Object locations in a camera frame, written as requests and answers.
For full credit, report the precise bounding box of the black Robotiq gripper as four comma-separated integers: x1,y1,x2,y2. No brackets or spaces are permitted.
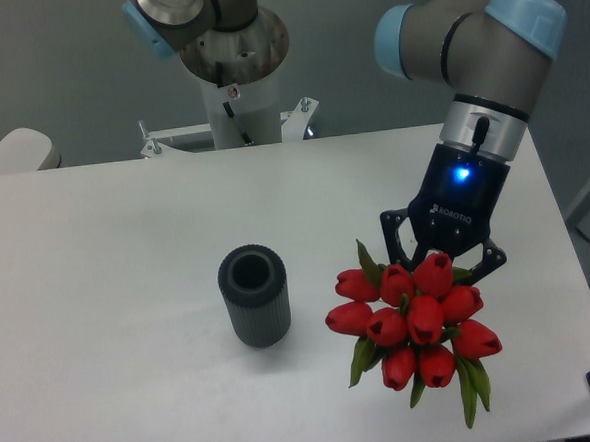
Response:
379,144,509,285

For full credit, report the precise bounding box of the red tulip bouquet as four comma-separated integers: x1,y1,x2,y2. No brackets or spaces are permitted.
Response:
325,243,502,427

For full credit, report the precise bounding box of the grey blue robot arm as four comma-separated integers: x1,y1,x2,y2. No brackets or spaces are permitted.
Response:
123,0,566,285

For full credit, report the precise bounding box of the dark grey ribbed vase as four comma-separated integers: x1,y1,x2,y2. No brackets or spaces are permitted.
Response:
217,244,291,348

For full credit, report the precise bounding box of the beige chair backrest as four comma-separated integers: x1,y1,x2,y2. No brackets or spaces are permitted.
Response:
0,127,62,176

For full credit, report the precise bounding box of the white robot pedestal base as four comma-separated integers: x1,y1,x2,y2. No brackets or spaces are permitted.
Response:
130,4,322,160

